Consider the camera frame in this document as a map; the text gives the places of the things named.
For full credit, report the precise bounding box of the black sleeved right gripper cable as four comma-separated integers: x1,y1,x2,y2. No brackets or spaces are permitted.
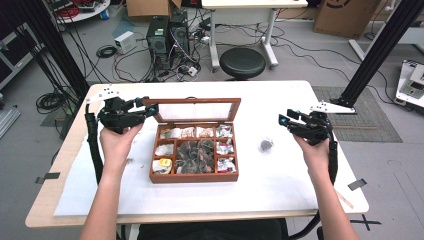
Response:
287,139,340,240

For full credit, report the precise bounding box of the pile of dark tea bags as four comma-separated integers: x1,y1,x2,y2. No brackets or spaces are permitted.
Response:
174,138,216,175

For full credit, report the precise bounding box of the grey floor mat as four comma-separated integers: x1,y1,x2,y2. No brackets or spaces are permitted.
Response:
311,85,403,144

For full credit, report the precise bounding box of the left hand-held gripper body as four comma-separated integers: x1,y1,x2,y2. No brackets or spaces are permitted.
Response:
85,83,148,135

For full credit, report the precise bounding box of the large cardboard box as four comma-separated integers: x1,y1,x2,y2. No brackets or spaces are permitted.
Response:
312,0,383,40

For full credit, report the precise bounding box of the white red tea packet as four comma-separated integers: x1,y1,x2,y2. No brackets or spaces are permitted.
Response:
216,138,235,155
215,124,234,139
216,156,237,174

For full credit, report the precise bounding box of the white box device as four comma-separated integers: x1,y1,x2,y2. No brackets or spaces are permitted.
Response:
113,30,138,55

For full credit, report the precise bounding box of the plain white tea pouch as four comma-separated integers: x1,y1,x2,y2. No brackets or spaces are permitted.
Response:
154,143,175,157

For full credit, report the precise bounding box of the person's right hand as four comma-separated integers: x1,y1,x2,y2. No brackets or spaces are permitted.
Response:
292,134,332,178

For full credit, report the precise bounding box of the black tape strip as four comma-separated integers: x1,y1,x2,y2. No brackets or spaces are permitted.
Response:
347,178,368,192
34,171,61,185

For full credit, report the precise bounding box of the white desk with legs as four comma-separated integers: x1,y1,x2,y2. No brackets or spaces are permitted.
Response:
201,0,310,70

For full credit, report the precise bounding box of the small cardboard box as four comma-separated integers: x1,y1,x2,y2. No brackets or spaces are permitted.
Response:
125,0,183,18

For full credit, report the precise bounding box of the black computer tower green sticker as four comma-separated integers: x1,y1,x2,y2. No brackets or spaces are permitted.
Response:
146,15,171,66

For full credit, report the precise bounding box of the black sleeved left gripper cable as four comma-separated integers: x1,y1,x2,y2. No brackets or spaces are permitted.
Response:
84,102,105,186

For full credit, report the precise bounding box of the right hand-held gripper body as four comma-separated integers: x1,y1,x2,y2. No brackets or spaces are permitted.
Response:
288,100,356,147

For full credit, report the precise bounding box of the black sleeved gripper cable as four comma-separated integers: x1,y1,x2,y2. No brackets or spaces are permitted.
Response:
287,139,340,240
84,102,105,186

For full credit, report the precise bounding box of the black frame post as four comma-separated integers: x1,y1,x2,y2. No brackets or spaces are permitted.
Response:
329,0,424,110
18,0,91,101

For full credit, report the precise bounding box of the person's dark clothing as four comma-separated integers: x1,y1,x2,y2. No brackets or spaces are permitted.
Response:
135,218,290,240

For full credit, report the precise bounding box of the red cable coil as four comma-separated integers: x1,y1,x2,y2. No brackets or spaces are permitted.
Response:
55,4,80,20

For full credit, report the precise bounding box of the white orange tea packet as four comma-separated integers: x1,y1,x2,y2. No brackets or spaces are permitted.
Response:
195,126,215,139

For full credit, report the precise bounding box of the black round stool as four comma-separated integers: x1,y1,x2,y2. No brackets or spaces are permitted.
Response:
219,47,267,81

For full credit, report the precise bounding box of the grey metal rack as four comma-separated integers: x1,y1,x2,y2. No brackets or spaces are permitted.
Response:
0,22,45,92

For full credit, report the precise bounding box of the person's left hand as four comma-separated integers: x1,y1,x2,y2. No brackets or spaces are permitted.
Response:
98,122,145,177

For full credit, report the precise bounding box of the large black cable coil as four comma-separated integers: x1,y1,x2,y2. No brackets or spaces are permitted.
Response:
35,91,68,115

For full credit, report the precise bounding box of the white machine with panel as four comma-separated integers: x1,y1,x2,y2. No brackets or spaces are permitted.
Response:
395,59,424,109

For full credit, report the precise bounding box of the small black cable coil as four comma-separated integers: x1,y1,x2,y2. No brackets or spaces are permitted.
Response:
95,44,118,60

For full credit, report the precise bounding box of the wooden tea box glass lid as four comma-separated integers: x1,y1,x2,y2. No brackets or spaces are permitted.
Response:
141,96,242,185

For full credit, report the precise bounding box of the aluminium profile bar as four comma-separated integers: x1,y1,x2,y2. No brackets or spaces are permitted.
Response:
0,105,22,140

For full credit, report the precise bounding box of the round white table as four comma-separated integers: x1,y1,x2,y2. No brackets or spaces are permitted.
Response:
49,0,111,25

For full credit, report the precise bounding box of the yellow label tea bag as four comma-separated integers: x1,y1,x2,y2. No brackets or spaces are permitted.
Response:
152,157,174,175

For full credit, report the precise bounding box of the thin wooden strip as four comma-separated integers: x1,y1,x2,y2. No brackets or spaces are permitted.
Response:
334,189,355,211

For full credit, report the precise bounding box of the silver white tea packet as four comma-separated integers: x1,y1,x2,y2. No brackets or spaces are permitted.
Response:
159,127,183,140

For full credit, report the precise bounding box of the wooden stick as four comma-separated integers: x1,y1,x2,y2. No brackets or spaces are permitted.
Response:
332,124,378,131

